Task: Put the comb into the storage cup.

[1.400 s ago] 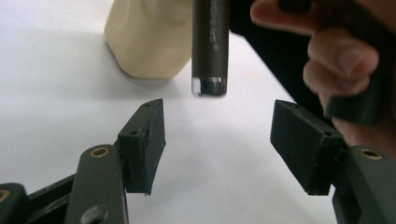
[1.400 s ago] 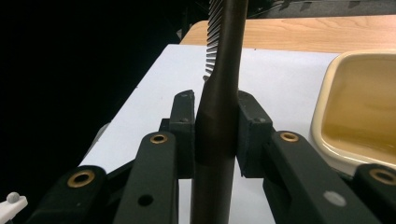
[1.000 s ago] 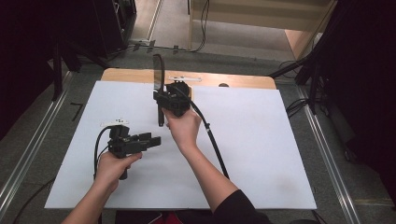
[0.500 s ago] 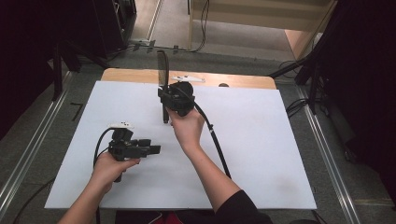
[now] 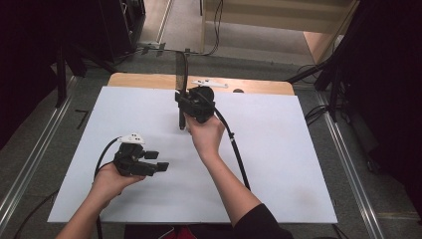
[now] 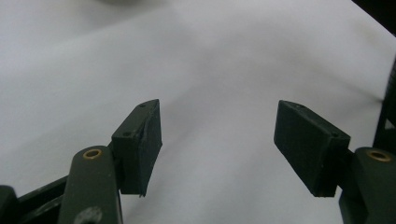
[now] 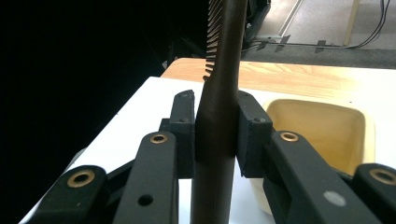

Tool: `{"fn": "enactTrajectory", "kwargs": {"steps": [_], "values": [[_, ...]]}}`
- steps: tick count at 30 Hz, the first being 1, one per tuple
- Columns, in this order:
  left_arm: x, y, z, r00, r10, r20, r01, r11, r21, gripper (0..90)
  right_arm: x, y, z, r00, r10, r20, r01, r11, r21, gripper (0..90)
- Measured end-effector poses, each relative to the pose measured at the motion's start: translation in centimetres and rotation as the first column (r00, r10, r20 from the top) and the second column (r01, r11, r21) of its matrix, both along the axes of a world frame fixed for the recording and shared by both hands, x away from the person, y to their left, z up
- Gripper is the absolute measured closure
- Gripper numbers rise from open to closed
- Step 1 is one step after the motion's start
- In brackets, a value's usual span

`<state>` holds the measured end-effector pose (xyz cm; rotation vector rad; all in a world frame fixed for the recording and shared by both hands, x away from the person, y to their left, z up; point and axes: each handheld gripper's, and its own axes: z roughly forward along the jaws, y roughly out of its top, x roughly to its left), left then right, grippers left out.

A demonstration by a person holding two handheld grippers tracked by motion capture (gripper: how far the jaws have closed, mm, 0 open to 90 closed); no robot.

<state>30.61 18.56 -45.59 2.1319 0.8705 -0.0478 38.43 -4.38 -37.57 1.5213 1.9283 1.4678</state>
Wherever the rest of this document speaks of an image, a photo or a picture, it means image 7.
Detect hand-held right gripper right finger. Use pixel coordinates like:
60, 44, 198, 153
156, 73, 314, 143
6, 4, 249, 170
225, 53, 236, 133
235, 90, 275, 179

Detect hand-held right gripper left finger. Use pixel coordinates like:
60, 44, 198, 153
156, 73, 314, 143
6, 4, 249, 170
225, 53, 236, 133
159, 89, 196, 180

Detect dark comb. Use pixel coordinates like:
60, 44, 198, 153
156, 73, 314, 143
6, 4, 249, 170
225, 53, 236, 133
190, 0, 248, 224

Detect beige square cup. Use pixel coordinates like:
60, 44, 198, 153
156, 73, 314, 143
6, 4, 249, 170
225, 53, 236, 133
249, 98, 376, 217

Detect white board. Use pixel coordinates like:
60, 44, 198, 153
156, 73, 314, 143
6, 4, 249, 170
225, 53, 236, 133
18, 74, 396, 224

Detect dark floor tape pieces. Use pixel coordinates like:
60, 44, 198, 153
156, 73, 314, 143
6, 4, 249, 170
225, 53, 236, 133
255, 34, 327, 54

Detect black cabinet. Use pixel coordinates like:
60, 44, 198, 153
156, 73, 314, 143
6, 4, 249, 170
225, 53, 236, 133
242, 0, 273, 49

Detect aluminium floor rail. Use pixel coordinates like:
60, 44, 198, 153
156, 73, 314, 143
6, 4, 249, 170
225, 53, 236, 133
277, 0, 304, 37

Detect black hanging cables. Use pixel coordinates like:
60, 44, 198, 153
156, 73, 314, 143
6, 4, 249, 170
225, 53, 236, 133
344, 0, 390, 50

